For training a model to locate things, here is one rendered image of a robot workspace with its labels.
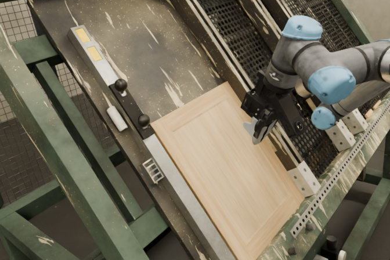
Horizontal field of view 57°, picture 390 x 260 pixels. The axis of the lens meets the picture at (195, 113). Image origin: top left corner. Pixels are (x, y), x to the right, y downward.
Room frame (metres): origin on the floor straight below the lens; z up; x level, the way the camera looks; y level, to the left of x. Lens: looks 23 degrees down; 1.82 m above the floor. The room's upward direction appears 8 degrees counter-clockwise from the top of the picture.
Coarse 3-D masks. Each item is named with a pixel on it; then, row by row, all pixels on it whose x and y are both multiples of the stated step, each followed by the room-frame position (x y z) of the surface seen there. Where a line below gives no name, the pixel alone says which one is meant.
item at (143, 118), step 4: (140, 116) 0.93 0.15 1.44; (144, 116) 0.93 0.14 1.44; (148, 116) 0.94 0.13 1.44; (140, 120) 0.92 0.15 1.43; (144, 120) 0.92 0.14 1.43; (148, 120) 0.93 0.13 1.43; (140, 124) 0.92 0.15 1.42; (144, 124) 0.92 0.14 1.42; (148, 124) 0.93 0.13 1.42; (144, 128) 1.01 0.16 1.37
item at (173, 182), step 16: (80, 48) 1.15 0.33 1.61; (96, 48) 1.16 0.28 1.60; (96, 64) 1.11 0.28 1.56; (96, 80) 1.11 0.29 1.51; (112, 80) 1.10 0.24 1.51; (112, 96) 1.07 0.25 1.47; (128, 128) 1.04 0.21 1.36; (144, 144) 1.00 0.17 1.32; (160, 144) 1.02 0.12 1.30; (160, 160) 0.98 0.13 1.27; (176, 176) 0.96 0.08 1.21; (176, 192) 0.92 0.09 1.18; (192, 208) 0.91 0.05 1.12; (192, 224) 0.89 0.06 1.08; (208, 224) 0.89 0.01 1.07; (208, 240) 0.86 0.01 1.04; (224, 256) 0.84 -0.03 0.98
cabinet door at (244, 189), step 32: (224, 96) 1.33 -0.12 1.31; (160, 128) 1.08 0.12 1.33; (192, 128) 1.15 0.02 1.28; (224, 128) 1.22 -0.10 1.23; (192, 160) 1.06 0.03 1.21; (224, 160) 1.12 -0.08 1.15; (256, 160) 1.19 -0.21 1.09; (192, 192) 0.98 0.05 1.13; (224, 192) 1.03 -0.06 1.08; (256, 192) 1.09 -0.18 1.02; (288, 192) 1.16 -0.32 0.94; (224, 224) 0.94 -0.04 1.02; (256, 224) 0.99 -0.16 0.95; (256, 256) 0.91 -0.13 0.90
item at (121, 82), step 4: (116, 80) 0.98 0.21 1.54; (120, 80) 0.98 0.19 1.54; (124, 80) 0.98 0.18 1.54; (116, 84) 0.97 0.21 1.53; (120, 84) 0.97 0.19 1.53; (124, 84) 0.97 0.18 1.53; (116, 88) 0.97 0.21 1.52; (120, 88) 0.97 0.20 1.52; (124, 88) 0.97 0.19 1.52; (120, 92) 1.07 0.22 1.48; (124, 92) 1.07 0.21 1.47
